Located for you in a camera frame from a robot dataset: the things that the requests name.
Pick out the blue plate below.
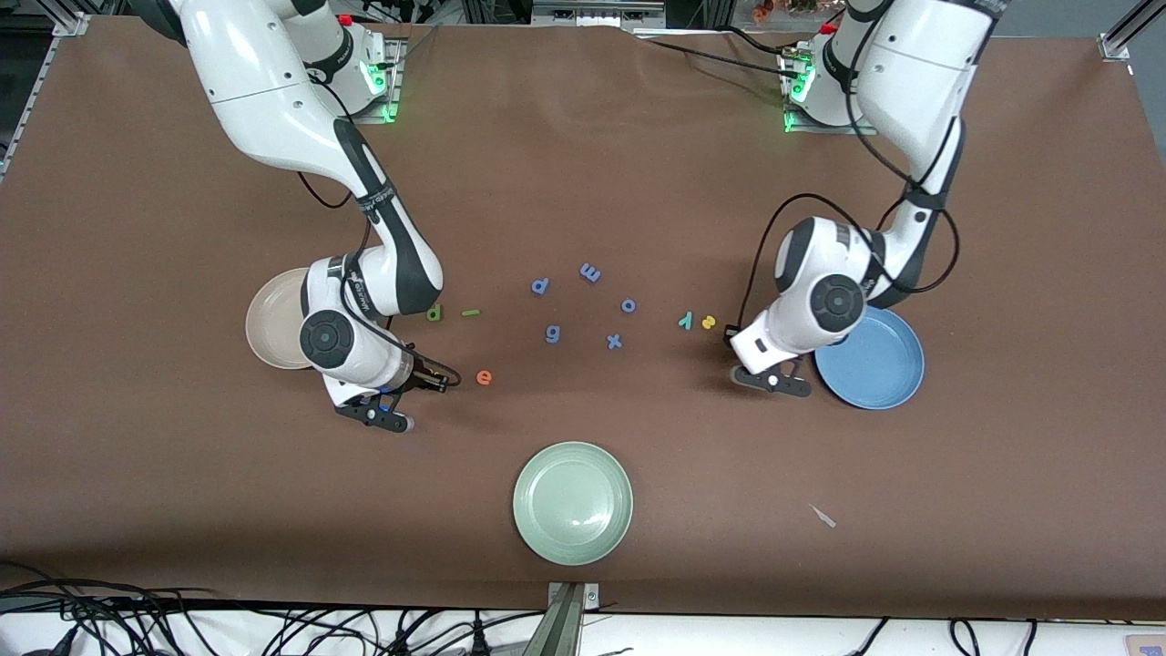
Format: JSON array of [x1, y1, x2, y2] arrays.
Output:
[[813, 305, 926, 411]]

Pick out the beige brown plate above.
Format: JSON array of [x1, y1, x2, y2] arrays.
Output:
[[245, 267, 315, 371]]

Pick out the pale green plate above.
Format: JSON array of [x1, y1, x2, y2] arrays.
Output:
[[512, 441, 634, 567]]

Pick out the brown table cover sheet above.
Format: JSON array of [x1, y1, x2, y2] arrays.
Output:
[[0, 14, 1166, 620]]

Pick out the silver metal box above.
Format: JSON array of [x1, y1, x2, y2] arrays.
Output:
[[531, 0, 667, 30]]

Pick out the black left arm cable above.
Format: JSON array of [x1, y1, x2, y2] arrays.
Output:
[[742, 55, 962, 333]]

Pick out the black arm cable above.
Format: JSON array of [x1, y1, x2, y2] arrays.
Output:
[[742, 55, 962, 333], [296, 87, 461, 388]]

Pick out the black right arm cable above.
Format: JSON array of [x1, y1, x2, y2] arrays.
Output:
[[296, 87, 461, 388]]

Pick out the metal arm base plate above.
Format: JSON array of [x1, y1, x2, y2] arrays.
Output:
[[351, 38, 403, 124], [783, 46, 875, 136]]

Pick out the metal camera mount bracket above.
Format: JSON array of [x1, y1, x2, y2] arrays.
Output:
[[547, 581, 600, 656]]

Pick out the black cable on table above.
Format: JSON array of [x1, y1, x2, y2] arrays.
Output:
[[720, 26, 798, 57], [638, 35, 793, 72]]

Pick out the tangled black floor cables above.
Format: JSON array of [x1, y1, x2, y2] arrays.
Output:
[[0, 565, 547, 656]]

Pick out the thin black base cable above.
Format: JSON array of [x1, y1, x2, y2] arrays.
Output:
[[387, 26, 438, 69]]

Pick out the aluminium frame rail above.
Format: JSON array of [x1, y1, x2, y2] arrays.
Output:
[[1098, 0, 1166, 60], [0, 11, 89, 179]]

